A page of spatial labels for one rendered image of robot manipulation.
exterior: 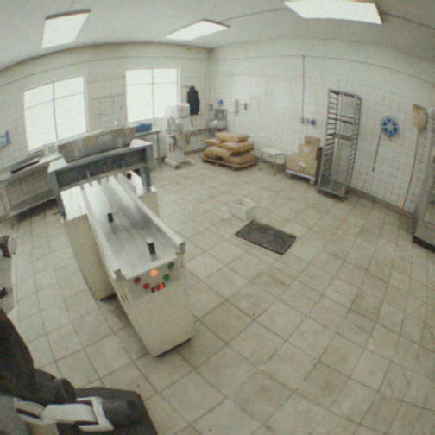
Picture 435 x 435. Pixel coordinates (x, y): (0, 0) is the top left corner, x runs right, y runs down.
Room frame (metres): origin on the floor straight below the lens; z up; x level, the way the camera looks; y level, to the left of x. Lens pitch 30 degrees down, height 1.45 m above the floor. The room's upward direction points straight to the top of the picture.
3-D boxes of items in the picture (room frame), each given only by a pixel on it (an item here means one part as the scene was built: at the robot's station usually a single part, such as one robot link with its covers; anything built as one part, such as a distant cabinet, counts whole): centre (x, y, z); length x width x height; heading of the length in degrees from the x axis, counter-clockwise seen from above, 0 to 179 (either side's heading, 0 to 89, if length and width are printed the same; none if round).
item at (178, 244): (1.53, 0.76, 0.87); 2.01 x 0.03 x 0.07; 38
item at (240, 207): (2.61, -0.32, 0.08); 0.30 x 0.22 x 0.16; 43
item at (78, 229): (1.72, 1.10, 0.42); 1.28 x 0.72 x 0.84; 38
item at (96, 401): (0.03, 0.64, 0.28); 0.21 x 0.20 x 0.13; 117
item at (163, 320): (0.95, 0.50, 0.45); 0.70 x 0.34 x 0.90; 38
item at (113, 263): (1.35, 0.99, 0.87); 2.01 x 0.03 x 0.07; 38
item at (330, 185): (3.37, -2.08, 0.93); 0.64 x 0.51 x 1.78; 137
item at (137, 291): (0.67, 0.27, 0.77); 0.24 x 0.04 x 0.14; 128
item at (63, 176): (1.35, 0.81, 1.01); 0.72 x 0.33 x 0.34; 128
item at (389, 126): (3.04, -2.88, 1.10); 0.41 x 0.17 x 1.10; 44
